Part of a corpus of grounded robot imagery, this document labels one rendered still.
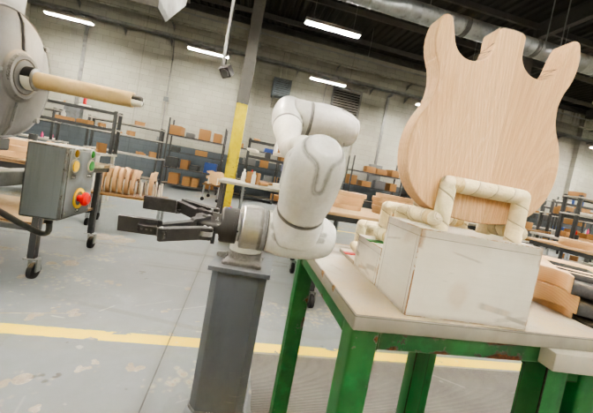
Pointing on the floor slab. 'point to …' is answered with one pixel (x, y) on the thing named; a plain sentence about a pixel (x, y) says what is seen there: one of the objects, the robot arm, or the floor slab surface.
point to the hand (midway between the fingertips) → (138, 211)
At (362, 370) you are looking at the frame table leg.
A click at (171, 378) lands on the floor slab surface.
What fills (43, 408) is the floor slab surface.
